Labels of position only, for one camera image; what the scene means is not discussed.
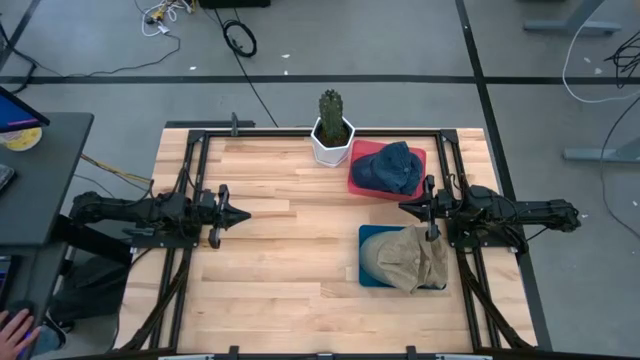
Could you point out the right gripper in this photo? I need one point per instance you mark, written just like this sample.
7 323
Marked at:
442 207

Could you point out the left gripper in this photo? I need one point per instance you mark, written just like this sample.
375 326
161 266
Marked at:
215 215

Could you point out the beige cap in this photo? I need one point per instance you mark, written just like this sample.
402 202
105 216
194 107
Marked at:
415 260
372 255

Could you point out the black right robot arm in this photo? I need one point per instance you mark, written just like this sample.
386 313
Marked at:
540 210

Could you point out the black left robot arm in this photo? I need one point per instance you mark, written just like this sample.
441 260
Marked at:
125 210

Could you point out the teal plastic tray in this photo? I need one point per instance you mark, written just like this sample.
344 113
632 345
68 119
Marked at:
367 230

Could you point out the red plastic tray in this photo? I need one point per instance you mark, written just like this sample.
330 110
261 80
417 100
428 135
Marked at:
360 147

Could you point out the black table clamp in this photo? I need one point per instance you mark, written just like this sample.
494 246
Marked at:
234 122
233 352
411 352

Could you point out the black flat bar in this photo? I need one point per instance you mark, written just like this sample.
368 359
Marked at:
200 124

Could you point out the green cactus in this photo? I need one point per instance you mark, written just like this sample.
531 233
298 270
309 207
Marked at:
332 115

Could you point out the black desk foot bar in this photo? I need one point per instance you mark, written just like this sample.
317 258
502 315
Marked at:
90 240

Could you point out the black bag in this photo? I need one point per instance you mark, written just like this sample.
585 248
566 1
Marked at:
90 295

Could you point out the grey table leg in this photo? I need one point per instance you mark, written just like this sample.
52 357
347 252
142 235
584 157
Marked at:
570 26
600 154

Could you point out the black desk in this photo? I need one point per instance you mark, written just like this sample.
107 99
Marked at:
45 165

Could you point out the black box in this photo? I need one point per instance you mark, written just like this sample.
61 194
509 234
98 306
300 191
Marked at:
235 3

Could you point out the yellow round disc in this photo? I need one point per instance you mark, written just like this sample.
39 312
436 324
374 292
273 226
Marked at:
22 140

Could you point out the dark keyboard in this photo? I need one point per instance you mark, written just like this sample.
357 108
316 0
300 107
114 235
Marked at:
6 177

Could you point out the computer monitor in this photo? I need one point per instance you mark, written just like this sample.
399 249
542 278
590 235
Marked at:
15 112

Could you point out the person's hand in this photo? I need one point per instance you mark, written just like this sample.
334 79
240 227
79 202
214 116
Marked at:
15 335

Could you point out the black metal table frame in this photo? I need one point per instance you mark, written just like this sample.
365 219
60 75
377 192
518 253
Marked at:
270 134

